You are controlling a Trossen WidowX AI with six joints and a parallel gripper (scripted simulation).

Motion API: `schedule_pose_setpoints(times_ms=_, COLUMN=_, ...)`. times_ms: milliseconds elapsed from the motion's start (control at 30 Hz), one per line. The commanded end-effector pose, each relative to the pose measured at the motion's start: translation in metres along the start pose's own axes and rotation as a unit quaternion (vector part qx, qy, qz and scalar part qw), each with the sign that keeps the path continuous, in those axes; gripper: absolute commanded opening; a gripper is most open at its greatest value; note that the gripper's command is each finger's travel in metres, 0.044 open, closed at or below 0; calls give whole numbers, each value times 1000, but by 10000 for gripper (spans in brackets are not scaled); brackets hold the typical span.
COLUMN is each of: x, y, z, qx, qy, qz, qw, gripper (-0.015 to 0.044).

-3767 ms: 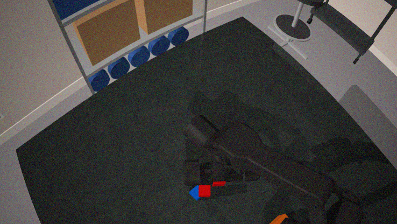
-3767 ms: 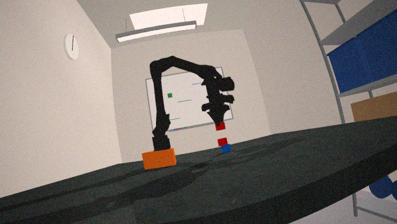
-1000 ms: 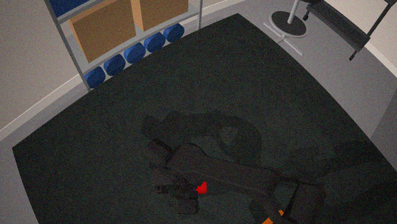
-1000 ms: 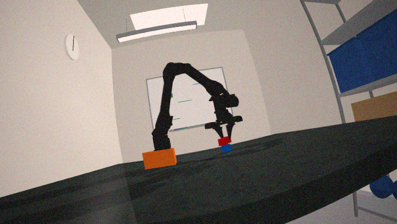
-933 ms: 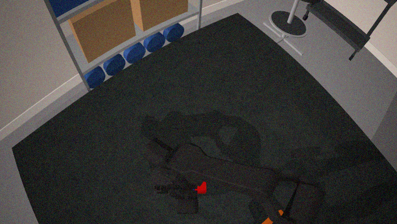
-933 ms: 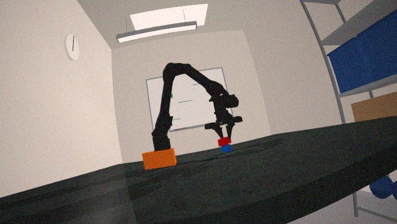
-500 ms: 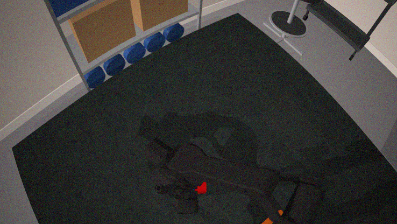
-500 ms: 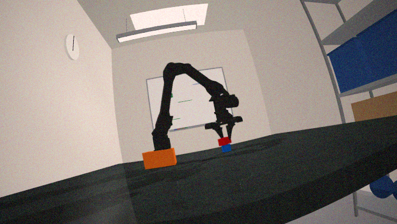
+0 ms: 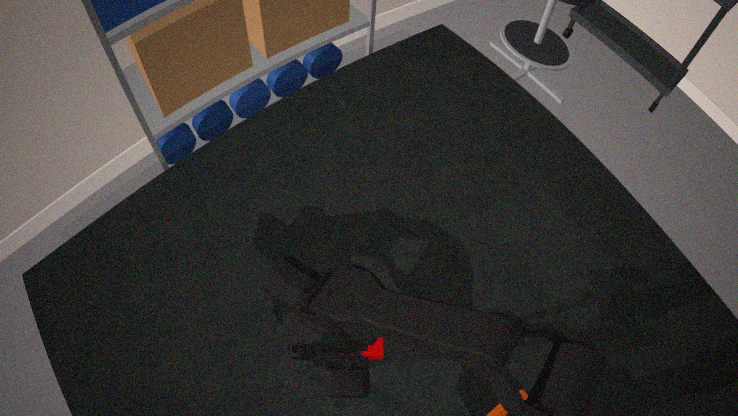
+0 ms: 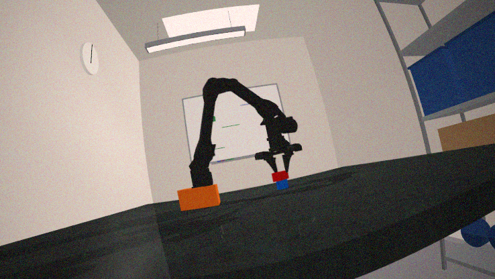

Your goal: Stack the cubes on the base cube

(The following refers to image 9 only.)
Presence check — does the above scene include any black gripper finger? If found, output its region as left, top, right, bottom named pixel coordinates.
left=326, top=356, right=368, bottom=371

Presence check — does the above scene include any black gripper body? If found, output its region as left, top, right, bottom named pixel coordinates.
left=324, top=336, right=370, bottom=398

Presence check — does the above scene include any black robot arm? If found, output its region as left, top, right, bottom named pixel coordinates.
left=265, top=256, right=607, bottom=416

